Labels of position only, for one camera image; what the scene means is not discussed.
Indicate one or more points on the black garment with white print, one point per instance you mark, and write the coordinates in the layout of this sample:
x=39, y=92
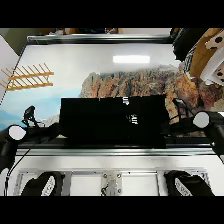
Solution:
x=110, y=123

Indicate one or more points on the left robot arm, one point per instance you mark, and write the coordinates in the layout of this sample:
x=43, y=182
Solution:
x=15, y=140

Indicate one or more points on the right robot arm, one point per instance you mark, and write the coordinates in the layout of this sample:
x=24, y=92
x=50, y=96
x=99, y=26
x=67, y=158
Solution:
x=213, y=128

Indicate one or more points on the yellow wooden rack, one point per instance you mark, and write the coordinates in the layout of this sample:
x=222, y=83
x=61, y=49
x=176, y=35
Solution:
x=28, y=78

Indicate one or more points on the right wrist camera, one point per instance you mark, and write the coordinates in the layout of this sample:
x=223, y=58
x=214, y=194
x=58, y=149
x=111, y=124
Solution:
x=179, y=110

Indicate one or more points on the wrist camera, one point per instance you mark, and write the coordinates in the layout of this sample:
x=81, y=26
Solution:
x=179, y=110
x=29, y=115

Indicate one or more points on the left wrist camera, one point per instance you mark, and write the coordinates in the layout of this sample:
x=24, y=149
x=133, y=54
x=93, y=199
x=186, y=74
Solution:
x=29, y=115

